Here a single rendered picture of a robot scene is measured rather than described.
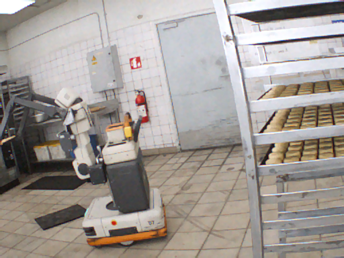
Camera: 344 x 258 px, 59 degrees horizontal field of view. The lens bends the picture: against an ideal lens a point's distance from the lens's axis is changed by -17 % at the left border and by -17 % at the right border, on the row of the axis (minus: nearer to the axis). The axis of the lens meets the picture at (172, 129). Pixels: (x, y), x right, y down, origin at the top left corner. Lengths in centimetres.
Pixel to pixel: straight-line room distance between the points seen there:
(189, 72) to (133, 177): 299
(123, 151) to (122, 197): 36
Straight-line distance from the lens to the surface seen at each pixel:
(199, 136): 545
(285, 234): 155
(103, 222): 273
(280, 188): 145
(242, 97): 91
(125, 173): 261
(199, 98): 534
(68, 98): 275
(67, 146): 278
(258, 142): 96
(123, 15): 573
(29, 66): 698
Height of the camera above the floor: 127
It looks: 9 degrees down
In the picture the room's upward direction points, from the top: 11 degrees counter-clockwise
